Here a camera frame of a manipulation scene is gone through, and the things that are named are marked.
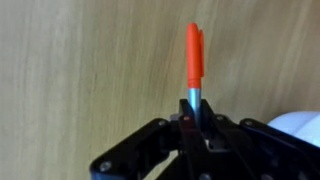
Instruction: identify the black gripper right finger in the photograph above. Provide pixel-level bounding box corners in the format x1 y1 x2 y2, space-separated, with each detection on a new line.
199 98 320 180

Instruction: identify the orange capped silver pen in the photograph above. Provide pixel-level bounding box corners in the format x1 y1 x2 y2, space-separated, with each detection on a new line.
185 22 206 128

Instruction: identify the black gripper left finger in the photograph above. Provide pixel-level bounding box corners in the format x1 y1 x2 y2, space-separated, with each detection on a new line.
89 98 215 180

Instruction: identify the white round plate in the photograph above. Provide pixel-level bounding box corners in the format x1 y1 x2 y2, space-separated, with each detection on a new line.
266 111 320 148

